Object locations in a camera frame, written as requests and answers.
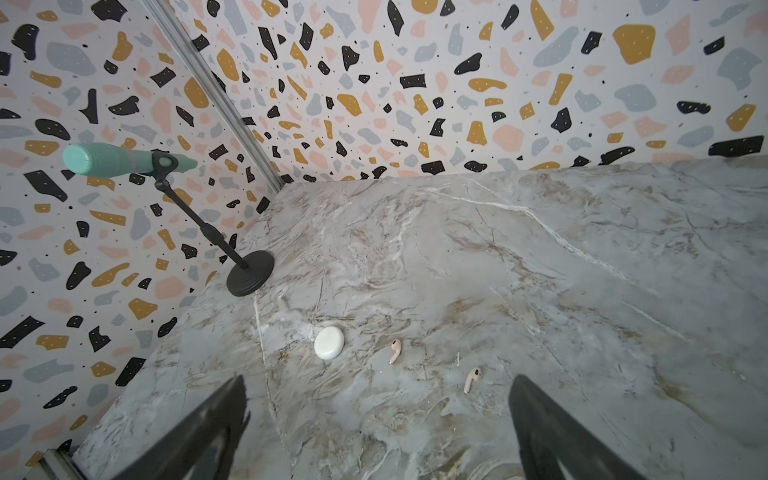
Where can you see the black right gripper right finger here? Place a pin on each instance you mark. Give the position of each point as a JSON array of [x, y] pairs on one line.
[[552, 443]]

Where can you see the white earbud charging case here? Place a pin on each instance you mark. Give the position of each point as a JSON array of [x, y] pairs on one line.
[[329, 343]]

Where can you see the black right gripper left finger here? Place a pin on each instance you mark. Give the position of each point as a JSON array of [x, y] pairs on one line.
[[203, 444]]

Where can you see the aluminium corner post left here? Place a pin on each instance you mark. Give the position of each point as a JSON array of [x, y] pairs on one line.
[[162, 14]]

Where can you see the green microphone head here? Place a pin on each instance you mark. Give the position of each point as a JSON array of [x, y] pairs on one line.
[[103, 160]]

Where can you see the pink earbud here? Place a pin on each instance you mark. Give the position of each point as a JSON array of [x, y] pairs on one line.
[[474, 376], [396, 347]]

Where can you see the black microphone stand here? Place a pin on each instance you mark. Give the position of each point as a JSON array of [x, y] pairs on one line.
[[250, 272]]

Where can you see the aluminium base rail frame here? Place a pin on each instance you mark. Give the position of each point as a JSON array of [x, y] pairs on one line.
[[55, 465]]

